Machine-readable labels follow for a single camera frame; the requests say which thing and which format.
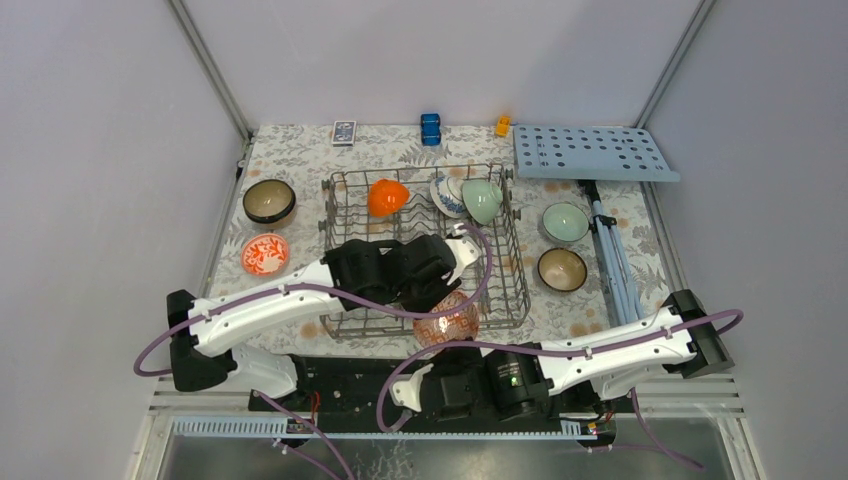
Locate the blue zigzag patterned bowl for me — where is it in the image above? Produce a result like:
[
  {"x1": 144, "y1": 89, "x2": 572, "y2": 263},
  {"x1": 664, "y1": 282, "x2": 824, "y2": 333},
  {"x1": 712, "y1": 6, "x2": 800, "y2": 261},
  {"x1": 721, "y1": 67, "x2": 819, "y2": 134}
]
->
[{"x1": 413, "y1": 304, "x2": 480, "y2": 347}]

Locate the grey wire dish rack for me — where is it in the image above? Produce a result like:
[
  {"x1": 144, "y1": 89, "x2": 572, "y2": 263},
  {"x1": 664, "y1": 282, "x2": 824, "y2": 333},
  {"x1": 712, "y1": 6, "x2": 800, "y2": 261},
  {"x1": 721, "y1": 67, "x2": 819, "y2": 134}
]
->
[{"x1": 319, "y1": 164, "x2": 530, "y2": 330}]

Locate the orange bowl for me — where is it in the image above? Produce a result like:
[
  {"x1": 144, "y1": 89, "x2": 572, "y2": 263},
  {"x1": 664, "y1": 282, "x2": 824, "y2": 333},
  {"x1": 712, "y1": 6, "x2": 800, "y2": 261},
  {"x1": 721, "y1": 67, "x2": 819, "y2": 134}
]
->
[{"x1": 367, "y1": 179, "x2": 410, "y2": 218}]

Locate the pale green bowl back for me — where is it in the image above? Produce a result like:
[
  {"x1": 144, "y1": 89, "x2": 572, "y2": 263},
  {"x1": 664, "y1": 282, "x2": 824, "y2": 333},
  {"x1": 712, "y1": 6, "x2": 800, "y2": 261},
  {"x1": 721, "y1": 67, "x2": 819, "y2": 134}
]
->
[{"x1": 462, "y1": 179, "x2": 503, "y2": 225}]

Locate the pale green bowl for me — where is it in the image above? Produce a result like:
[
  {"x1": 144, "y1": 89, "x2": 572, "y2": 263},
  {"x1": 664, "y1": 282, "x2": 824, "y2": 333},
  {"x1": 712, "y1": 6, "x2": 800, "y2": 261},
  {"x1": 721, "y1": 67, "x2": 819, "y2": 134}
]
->
[
  {"x1": 462, "y1": 179, "x2": 503, "y2": 225},
  {"x1": 542, "y1": 202, "x2": 589, "y2": 243}
]

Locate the red and white bowl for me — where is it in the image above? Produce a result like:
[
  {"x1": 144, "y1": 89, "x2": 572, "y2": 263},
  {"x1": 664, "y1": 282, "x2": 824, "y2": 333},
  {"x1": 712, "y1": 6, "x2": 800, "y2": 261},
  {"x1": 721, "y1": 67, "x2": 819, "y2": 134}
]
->
[{"x1": 240, "y1": 233, "x2": 290, "y2": 277}]

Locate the dark brown patterned bowl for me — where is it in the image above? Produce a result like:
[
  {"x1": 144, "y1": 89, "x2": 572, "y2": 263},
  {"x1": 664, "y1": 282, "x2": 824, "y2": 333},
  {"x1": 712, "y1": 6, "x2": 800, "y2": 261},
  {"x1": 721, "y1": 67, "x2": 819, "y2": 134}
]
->
[{"x1": 536, "y1": 248, "x2": 588, "y2": 293}]

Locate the pale green bowl front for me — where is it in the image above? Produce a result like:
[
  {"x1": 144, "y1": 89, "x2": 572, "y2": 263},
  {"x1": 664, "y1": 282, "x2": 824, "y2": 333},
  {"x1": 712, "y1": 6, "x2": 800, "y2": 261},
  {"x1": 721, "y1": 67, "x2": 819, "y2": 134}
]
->
[{"x1": 542, "y1": 202, "x2": 589, "y2": 243}]

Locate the brown glazed bowl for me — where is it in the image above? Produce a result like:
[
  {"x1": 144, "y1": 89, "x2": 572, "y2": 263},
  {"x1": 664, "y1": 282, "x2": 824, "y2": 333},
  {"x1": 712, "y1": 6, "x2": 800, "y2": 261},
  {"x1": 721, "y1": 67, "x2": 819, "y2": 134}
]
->
[{"x1": 242, "y1": 179, "x2": 297, "y2": 229}]

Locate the blue floral white bowl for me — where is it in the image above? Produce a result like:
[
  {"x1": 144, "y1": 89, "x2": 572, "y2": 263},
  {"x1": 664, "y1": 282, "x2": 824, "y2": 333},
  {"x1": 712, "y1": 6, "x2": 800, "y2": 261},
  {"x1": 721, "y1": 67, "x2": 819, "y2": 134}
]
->
[{"x1": 429, "y1": 176, "x2": 467, "y2": 219}]

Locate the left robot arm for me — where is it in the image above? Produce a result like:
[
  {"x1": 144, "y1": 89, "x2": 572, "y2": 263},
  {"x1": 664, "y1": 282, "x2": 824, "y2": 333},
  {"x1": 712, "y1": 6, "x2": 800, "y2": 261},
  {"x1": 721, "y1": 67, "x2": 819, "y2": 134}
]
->
[{"x1": 168, "y1": 234, "x2": 491, "y2": 392}]

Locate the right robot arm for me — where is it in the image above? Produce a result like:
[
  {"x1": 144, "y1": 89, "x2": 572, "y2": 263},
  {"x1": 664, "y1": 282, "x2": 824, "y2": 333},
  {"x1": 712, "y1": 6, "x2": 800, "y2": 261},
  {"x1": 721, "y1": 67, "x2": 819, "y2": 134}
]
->
[{"x1": 427, "y1": 290, "x2": 744, "y2": 422}]

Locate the floral tablecloth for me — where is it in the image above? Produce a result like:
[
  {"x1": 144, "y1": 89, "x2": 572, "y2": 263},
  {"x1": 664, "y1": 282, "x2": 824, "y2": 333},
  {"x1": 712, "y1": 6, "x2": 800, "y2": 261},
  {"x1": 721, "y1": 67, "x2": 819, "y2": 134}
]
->
[{"x1": 198, "y1": 125, "x2": 677, "y2": 359}]

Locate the blue toy car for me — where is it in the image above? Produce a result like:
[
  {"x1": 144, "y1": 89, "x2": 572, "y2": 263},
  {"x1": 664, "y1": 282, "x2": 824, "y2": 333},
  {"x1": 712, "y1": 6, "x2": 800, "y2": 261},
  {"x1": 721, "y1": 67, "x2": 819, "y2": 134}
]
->
[{"x1": 420, "y1": 113, "x2": 442, "y2": 146}]

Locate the playing card box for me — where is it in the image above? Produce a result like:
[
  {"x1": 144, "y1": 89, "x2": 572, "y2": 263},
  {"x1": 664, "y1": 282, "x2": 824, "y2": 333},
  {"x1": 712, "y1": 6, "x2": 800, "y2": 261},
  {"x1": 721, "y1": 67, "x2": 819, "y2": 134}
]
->
[{"x1": 331, "y1": 120, "x2": 357, "y2": 147}]

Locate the orange toy block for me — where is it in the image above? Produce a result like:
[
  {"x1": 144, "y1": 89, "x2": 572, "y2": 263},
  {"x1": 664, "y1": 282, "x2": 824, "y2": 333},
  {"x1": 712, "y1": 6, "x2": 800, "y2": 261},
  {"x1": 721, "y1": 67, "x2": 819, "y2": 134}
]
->
[{"x1": 494, "y1": 115, "x2": 511, "y2": 138}]

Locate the light blue perforated board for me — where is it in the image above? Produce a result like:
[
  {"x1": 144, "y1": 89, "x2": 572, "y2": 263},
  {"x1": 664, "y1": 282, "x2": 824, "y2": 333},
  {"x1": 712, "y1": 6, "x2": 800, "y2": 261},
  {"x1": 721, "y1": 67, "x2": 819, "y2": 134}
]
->
[{"x1": 513, "y1": 124, "x2": 681, "y2": 183}]

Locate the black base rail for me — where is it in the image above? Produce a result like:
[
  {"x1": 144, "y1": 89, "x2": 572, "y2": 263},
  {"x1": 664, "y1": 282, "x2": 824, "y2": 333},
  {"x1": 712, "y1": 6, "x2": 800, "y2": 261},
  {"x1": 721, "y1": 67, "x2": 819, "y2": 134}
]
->
[{"x1": 276, "y1": 356, "x2": 632, "y2": 424}]

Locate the white slotted cable duct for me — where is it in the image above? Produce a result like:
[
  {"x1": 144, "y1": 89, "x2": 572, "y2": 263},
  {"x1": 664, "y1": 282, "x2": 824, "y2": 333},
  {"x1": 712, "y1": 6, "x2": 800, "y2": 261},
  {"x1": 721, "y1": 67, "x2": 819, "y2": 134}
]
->
[{"x1": 173, "y1": 414, "x2": 614, "y2": 441}]

